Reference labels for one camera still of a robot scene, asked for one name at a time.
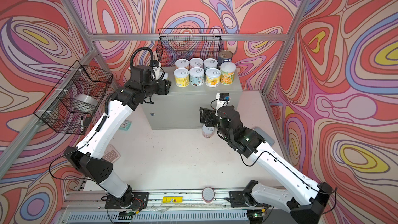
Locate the grey metal cabinet box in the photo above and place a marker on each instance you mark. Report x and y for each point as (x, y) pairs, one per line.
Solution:
(180, 109)

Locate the white can teal label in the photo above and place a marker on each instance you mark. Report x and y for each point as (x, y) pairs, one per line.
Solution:
(197, 75)

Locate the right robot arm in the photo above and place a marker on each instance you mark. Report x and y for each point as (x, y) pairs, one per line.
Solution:
(303, 198)

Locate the black marker pen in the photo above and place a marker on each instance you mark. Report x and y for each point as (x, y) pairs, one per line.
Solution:
(82, 129)

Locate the dark blue tomato can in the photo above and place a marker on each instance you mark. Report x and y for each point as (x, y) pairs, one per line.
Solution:
(224, 56)

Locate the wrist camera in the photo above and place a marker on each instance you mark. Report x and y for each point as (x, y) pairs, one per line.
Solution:
(224, 96)
(158, 70)

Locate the white can red label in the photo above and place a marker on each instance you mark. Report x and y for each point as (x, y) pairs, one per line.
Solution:
(207, 132)

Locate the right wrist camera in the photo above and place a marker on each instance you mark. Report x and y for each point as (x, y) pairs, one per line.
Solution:
(224, 96)

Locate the white can green label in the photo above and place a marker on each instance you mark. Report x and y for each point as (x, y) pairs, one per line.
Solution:
(164, 76)

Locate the white can yellow orange label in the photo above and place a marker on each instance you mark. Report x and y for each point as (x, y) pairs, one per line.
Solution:
(213, 77)

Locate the grey green stapler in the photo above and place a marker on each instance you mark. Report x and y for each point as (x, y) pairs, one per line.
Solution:
(267, 138)

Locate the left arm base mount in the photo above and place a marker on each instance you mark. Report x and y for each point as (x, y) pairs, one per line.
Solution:
(131, 200)

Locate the white pink calculator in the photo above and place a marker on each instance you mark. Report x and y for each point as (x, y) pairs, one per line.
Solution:
(111, 154)

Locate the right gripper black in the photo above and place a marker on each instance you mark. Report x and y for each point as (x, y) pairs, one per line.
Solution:
(211, 114)

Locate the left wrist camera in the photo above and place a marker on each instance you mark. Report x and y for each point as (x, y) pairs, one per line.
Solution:
(158, 70)

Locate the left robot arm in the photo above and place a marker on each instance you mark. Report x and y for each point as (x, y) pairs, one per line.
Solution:
(87, 156)

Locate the mint green small clock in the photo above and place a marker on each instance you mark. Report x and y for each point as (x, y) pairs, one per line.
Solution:
(125, 125)

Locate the white can pink label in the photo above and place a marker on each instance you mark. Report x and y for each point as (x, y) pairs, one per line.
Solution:
(196, 62)

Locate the silver tape roll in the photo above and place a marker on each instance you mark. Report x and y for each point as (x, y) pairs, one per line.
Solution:
(84, 104)

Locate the black wire basket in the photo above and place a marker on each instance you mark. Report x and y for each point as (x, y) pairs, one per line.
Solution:
(188, 43)
(57, 112)

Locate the left black wire basket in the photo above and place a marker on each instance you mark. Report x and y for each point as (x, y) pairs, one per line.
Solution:
(57, 112)

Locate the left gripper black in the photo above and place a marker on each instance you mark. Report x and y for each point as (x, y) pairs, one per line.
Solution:
(164, 87)

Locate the yellow peach can plastic lid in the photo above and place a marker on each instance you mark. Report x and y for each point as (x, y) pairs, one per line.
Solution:
(228, 70)

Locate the pink tape roll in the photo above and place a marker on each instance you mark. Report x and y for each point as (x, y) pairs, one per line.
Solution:
(208, 195)

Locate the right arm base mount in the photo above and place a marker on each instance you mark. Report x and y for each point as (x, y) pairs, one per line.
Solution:
(241, 199)

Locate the back black wire basket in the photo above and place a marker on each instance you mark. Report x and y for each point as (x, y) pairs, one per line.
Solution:
(188, 43)

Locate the light blue spotted can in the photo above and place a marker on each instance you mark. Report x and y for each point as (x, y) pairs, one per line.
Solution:
(210, 63)

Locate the aluminium front rail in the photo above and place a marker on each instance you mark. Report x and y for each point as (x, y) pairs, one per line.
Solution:
(192, 200)

